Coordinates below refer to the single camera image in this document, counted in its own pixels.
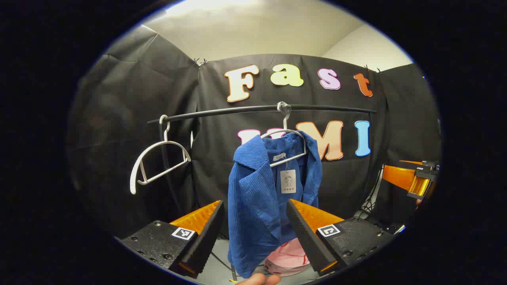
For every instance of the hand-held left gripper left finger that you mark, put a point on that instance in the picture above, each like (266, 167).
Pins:
(208, 233)

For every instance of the plain white hanger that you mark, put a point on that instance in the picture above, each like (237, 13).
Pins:
(158, 148)

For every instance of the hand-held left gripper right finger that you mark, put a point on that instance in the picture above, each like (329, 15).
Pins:
(305, 233)

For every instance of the black backdrop cloth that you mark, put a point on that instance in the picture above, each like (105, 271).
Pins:
(138, 99)

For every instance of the black clothes rack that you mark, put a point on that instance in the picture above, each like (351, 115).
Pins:
(222, 111)

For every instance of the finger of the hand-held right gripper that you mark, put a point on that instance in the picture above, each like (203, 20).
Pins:
(425, 163)
(398, 176)

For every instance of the pink laundry hamper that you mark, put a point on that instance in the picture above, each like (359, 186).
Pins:
(287, 259)

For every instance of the white hanger with taped hook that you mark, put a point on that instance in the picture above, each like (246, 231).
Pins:
(286, 118)

